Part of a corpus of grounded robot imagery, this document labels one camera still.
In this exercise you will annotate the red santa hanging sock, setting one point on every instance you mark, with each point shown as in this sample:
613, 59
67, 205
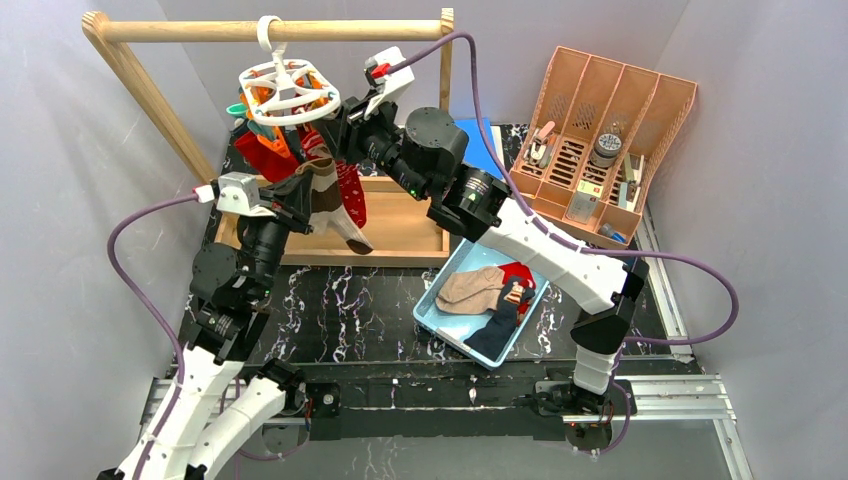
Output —
315, 148

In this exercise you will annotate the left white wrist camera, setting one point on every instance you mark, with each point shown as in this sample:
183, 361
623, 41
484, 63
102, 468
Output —
235, 193

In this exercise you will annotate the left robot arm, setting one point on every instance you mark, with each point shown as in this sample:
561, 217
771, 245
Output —
185, 439

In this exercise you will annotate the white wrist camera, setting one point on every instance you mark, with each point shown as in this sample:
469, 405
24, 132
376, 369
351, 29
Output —
386, 84
235, 193

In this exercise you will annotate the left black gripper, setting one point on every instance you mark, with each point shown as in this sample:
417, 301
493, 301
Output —
279, 207

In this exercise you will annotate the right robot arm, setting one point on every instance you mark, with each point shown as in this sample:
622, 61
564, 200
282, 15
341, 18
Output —
425, 158

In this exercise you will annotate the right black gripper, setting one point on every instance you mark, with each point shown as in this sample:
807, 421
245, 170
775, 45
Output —
348, 125

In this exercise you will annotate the wooden clothes rack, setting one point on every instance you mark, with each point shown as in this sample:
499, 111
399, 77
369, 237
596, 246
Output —
397, 226

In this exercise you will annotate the blue folder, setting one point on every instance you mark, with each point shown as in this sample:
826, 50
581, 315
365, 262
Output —
476, 154

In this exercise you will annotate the navy sock in basket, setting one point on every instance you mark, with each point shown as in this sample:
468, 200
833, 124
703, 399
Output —
490, 340

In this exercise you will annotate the brown striped sock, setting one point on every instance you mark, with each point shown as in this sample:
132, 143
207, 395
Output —
327, 208

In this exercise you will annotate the pink desk file organizer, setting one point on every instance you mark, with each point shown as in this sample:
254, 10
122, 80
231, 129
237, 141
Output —
587, 95

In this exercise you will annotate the long red hanging sock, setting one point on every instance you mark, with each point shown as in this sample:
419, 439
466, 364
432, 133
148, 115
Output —
270, 164

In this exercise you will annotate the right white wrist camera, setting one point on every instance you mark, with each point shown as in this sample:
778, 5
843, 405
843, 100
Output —
386, 84

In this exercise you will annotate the white sock hanger with clips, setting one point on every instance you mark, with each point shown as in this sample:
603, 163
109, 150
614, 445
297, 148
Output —
281, 93

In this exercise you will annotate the metal base rail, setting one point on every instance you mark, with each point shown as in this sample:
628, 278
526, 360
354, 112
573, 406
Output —
524, 400

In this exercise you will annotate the stapler in organizer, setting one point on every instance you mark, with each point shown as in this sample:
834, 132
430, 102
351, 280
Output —
540, 146

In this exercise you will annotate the grey round tin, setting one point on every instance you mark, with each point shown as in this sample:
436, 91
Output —
606, 150

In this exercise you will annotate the white small box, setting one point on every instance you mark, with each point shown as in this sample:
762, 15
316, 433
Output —
584, 201

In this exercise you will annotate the light blue plastic basket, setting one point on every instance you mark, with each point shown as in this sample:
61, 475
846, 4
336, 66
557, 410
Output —
455, 329

